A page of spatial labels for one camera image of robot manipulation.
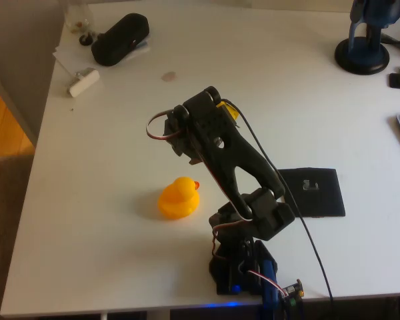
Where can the white power bank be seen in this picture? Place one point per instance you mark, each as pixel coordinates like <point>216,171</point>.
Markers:
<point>85,83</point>

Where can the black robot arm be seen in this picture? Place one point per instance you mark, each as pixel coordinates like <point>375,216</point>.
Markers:
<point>226,150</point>

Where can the camera wrapped in yellow tape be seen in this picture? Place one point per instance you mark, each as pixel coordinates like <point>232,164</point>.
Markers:
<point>229,110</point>

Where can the black oblong zip case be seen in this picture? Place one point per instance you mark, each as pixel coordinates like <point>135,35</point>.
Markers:
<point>120,40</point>

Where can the white paper sheets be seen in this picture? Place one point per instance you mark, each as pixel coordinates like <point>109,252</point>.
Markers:
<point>63,53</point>

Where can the black square mat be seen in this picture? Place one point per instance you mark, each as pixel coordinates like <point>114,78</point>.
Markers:
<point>323,203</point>

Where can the blue table clamp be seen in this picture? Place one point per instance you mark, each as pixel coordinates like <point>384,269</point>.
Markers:
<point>268,300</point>

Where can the clear cola bottle red label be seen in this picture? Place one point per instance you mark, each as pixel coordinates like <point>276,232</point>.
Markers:
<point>78,20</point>

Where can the blue microphone on round base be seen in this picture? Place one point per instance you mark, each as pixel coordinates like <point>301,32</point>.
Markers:
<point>361,53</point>

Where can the yellow rubber duck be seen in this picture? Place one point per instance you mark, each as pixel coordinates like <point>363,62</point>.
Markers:
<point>178,200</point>

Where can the small controller board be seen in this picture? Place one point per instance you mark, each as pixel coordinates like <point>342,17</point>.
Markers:
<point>295,290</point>

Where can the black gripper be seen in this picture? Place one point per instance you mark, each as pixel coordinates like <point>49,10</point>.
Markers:
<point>179,148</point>

